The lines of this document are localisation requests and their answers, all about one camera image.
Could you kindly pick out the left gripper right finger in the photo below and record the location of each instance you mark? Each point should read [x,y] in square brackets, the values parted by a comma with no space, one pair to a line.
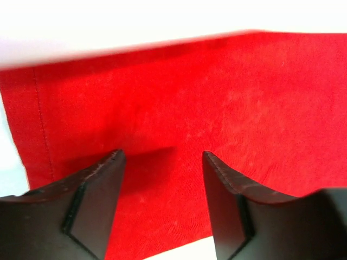
[252,221]

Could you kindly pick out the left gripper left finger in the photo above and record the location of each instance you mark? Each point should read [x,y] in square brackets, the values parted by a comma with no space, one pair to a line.
[70,218]

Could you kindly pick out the red trousers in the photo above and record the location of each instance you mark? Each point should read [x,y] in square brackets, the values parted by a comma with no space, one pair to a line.
[270,105]

